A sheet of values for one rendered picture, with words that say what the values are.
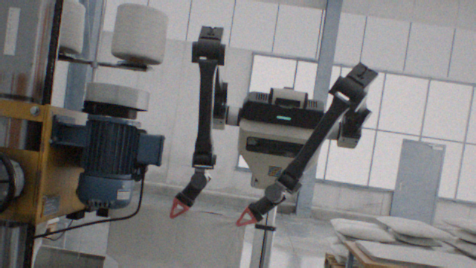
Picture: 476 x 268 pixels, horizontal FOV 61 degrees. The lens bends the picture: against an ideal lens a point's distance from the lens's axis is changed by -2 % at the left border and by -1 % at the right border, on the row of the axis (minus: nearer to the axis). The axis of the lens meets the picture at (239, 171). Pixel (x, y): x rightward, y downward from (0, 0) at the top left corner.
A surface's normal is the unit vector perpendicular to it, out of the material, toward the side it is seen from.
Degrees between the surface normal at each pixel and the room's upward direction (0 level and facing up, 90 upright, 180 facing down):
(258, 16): 90
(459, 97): 90
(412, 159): 90
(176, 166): 90
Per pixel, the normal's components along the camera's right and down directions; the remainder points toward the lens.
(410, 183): -0.05, 0.04
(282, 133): 0.08, -0.73
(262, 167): -0.13, 0.67
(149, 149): 0.36, 0.10
